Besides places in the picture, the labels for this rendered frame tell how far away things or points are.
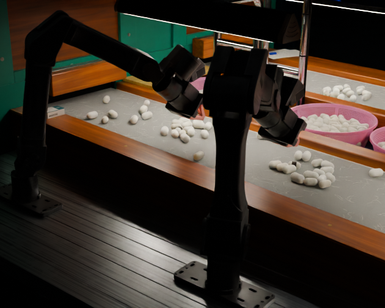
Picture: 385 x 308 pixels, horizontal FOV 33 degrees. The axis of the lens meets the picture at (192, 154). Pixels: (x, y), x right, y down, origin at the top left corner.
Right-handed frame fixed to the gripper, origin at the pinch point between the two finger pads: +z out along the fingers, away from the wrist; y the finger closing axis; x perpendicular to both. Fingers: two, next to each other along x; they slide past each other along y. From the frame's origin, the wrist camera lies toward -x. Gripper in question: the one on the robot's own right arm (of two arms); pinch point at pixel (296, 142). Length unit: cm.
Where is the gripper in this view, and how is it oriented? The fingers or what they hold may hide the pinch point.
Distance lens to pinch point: 160.0
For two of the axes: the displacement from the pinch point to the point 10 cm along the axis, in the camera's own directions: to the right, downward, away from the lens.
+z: 5.2, 3.9, 7.6
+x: -4.5, 8.8, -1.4
